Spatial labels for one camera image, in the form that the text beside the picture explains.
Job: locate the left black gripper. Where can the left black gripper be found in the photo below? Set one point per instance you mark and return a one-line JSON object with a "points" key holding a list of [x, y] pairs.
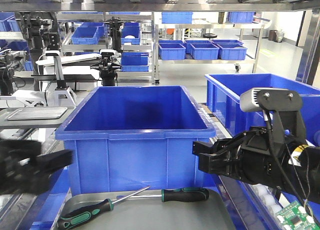
{"points": [[22, 171]]}

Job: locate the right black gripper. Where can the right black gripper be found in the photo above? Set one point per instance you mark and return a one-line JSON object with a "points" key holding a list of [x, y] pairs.
{"points": [[250, 157]]}

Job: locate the green black screwdriver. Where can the green black screwdriver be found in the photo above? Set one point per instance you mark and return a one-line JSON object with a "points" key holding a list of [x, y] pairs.
{"points": [[88, 213], [186, 195]]}

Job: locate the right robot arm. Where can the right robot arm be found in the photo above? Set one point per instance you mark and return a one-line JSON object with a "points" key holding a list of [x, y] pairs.
{"points": [[306, 160]]}

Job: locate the silver tray on left table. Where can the silver tray on left table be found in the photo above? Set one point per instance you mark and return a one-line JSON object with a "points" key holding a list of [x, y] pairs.
{"points": [[37, 113]]}

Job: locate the grey metal tray foreground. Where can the grey metal tray foreground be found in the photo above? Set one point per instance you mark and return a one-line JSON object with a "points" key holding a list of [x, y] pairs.
{"points": [[152, 214]]}

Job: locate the large blue plastic bin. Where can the large blue plastic bin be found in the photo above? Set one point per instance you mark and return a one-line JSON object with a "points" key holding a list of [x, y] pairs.
{"points": [[125, 138]]}

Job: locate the green circuit board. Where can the green circuit board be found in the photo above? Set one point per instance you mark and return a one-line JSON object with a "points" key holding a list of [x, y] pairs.
{"points": [[294, 217]]}

